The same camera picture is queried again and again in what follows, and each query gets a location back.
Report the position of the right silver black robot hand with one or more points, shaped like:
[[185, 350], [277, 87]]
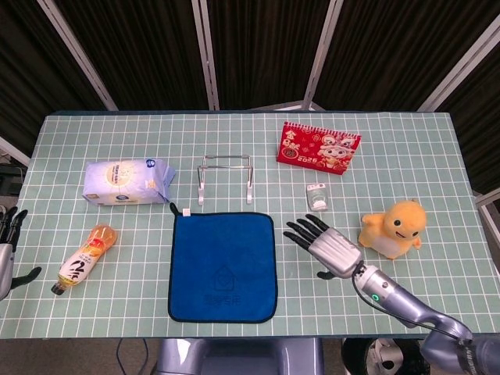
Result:
[[336, 252]]

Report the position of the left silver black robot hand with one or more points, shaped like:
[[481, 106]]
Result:
[[7, 265]]

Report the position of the blue microfiber cloth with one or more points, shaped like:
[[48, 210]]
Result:
[[222, 265]]

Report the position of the silver-blue robot base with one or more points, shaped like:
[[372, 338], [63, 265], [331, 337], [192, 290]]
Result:
[[238, 357]]

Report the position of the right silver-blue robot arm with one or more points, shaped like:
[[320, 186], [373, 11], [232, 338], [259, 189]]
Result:
[[410, 306]]

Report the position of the small silver metal rack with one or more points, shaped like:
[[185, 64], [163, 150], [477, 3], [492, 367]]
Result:
[[225, 168]]

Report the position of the yellow plush toy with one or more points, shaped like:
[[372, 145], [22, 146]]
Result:
[[394, 234]]

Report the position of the orange drink bottle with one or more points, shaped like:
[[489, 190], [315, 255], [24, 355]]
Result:
[[84, 259]]

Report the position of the red desk calendar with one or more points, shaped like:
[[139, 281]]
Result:
[[318, 148]]

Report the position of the pale blue tissue pack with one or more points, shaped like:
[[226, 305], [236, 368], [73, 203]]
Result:
[[125, 181]]

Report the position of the green grid tablecloth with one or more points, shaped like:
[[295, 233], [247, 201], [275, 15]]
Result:
[[250, 129]]

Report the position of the white partition frame post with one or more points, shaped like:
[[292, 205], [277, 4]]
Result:
[[490, 197], [466, 58], [13, 150], [322, 58], [80, 58], [206, 58]]

